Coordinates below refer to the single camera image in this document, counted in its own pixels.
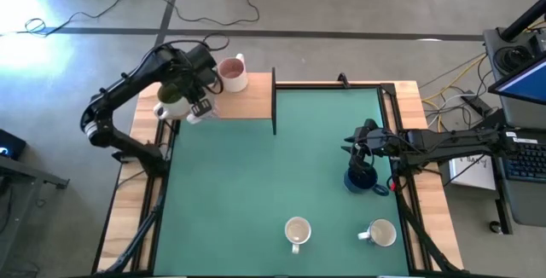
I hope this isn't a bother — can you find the grey metal stand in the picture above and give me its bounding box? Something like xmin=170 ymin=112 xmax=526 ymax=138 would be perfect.
xmin=0 ymin=153 xmax=70 ymax=270

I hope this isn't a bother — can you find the navy mug ring handle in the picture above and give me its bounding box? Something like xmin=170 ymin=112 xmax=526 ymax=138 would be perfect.
xmin=343 ymin=160 xmax=390 ymax=197

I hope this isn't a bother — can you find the black keyboard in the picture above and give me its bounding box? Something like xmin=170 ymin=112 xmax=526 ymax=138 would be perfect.
xmin=497 ymin=136 xmax=546 ymax=183

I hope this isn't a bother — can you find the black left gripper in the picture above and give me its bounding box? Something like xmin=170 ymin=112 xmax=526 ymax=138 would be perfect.
xmin=185 ymin=43 xmax=219 ymax=119

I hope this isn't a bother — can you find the white paper sheet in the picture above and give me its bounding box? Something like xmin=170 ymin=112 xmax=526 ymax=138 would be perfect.
xmin=447 ymin=153 xmax=498 ymax=192

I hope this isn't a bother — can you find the black pole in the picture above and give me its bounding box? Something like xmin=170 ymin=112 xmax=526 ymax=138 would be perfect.
xmin=499 ymin=7 xmax=546 ymax=43

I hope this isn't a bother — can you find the white mug green interior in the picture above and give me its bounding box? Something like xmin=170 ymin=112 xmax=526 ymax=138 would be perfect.
xmin=153 ymin=84 xmax=191 ymax=121

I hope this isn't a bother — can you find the wooden shelf black frame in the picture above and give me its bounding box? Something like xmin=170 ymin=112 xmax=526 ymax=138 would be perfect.
xmin=157 ymin=67 xmax=278 ymax=136

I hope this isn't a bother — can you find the blue flower pattern mug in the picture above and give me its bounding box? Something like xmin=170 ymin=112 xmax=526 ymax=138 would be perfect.
xmin=357 ymin=218 xmax=398 ymax=248

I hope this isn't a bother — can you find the coiled black cable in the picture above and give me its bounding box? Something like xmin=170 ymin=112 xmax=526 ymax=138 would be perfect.
xmin=493 ymin=45 xmax=534 ymax=74

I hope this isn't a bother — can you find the black device with light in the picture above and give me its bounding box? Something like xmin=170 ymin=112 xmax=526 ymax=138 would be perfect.
xmin=0 ymin=128 xmax=27 ymax=162

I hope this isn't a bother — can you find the grey equipment cart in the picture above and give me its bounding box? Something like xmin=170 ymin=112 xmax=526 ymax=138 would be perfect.
xmin=482 ymin=26 xmax=546 ymax=228

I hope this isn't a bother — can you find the yellow cable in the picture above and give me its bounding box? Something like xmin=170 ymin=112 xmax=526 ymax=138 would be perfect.
xmin=421 ymin=54 xmax=487 ymax=102

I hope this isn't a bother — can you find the green table mat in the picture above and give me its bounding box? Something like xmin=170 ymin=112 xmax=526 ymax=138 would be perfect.
xmin=153 ymin=88 xmax=410 ymax=277

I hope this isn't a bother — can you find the computer monitor blue screen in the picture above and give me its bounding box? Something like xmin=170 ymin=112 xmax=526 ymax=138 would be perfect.
xmin=488 ymin=54 xmax=546 ymax=107

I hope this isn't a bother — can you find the black power strip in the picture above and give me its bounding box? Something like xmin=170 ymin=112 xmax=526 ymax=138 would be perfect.
xmin=462 ymin=91 xmax=491 ymax=117

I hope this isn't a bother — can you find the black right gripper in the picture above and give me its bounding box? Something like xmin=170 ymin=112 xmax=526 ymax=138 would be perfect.
xmin=342 ymin=119 xmax=393 ymax=176

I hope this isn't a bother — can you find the red lattice pattern mug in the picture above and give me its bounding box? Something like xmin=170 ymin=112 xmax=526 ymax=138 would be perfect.
xmin=186 ymin=98 xmax=218 ymax=125

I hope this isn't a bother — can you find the green leaf lattice mug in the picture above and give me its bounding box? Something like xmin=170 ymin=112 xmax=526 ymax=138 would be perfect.
xmin=284 ymin=216 xmax=312 ymax=255

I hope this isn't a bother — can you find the white mug pink interior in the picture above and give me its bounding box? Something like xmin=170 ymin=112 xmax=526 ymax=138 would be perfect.
xmin=218 ymin=53 xmax=250 ymax=94

